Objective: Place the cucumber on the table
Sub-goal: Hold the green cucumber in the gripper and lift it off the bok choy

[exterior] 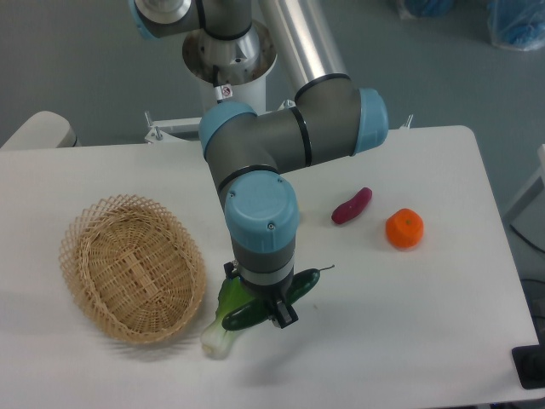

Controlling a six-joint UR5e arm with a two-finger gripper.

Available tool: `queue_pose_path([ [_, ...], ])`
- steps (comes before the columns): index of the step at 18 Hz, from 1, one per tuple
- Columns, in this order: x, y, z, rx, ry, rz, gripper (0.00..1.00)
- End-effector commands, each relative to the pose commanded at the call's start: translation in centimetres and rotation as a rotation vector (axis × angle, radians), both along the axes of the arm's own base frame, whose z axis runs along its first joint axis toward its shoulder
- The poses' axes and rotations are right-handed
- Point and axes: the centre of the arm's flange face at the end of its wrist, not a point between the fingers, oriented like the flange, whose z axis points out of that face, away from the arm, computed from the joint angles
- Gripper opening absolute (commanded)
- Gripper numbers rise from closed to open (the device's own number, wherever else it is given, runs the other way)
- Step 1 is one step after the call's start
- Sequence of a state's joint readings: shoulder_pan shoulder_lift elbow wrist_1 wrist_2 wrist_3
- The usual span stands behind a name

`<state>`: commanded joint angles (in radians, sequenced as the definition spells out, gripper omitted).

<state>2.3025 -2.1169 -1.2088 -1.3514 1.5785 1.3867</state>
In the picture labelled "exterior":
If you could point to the blue plastic bag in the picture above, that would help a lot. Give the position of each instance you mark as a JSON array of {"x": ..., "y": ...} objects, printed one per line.
[{"x": 516, "y": 25}]

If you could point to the orange tangerine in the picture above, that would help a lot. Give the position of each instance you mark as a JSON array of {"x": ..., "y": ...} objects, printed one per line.
[{"x": 404, "y": 229}]

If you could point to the black device at table edge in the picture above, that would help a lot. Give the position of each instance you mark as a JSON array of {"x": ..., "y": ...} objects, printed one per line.
[{"x": 529, "y": 364}]

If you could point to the white furniture right edge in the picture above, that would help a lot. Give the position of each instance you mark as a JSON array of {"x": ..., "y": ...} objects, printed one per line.
[{"x": 525, "y": 195}]

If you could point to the white chair left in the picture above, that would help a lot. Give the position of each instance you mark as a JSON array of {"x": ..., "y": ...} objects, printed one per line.
[{"x": 43, "y": 130}]

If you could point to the green bok choy toy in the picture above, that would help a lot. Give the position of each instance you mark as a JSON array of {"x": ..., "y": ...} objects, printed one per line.
[{"x": 215, "y": 341}]

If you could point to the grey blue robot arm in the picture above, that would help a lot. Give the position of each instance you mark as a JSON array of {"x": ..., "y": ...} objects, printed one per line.
[{"x": 247, "y": 152}]

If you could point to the woven bamboo basket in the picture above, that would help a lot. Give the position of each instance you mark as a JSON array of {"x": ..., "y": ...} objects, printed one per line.
[{"x": 133, "y": 269}]

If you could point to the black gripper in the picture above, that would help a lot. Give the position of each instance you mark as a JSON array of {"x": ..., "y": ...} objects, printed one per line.
[{"x": 271, "y": 287}]

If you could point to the purple sweet potato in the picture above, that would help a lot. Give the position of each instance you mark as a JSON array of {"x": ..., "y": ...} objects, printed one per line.
[{"x": 352, "y": 208}]

